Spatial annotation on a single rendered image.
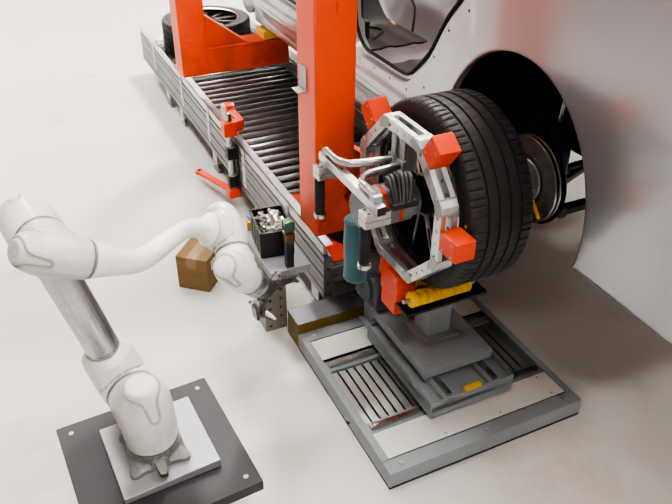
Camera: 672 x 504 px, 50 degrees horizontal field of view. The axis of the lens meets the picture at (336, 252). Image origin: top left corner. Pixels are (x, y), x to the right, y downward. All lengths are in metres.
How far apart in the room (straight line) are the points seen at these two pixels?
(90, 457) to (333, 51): 1.53
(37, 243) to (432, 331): 1.58
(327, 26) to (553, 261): 1.86
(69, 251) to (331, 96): 1.18
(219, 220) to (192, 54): 2.43
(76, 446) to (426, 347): 1.28
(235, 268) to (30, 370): 1.41
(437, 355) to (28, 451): 1.53
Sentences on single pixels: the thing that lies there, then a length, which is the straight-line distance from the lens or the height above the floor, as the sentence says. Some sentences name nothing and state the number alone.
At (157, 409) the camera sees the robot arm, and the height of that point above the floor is 0.55.
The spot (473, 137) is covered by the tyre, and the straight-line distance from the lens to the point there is 2.25.
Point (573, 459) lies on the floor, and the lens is 2.82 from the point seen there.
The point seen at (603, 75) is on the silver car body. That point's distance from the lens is 2.15.
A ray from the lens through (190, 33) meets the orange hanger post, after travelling 4.43.
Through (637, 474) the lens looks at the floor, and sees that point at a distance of 2.85.
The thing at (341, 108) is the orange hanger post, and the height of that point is 1.04.
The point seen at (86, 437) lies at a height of 0.30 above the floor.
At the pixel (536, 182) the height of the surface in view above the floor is 0.87.
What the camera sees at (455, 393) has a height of 0.17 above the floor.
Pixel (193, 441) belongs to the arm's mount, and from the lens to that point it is 2.33.
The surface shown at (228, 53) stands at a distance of 4.53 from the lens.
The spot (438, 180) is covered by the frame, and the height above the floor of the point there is 1.00.
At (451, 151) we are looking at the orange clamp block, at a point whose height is 1.13.
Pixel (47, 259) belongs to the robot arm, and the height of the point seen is 1.11.
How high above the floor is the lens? 2.05
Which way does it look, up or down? 34 degrees down
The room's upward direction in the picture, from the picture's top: 1 degrees clockwise
